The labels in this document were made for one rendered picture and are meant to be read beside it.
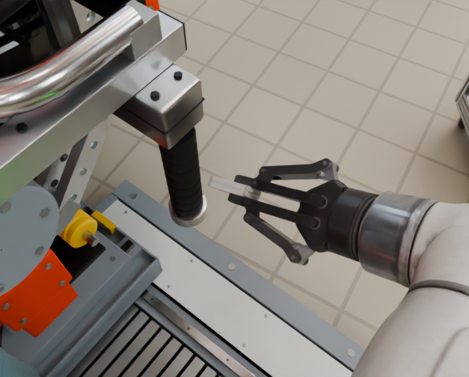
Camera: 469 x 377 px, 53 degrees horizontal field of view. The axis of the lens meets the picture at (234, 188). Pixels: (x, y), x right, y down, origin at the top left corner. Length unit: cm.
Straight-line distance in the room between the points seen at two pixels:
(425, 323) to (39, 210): 34
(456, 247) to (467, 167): 125
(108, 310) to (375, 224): 79
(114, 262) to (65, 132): 79
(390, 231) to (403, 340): 13
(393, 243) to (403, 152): 117
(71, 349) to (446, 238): 88
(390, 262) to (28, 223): 34
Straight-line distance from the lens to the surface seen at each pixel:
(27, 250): 49
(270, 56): 185
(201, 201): 53
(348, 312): 133
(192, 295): 123
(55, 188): 77
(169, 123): 39
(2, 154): 35
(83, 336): 115
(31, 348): 112
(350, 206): 50
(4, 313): 80
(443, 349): 37
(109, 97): 37
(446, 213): 47
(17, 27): 69
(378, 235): 48
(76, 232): 83
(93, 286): 112
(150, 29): 38
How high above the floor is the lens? 123
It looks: 57 degrees down
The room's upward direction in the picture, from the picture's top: straight up
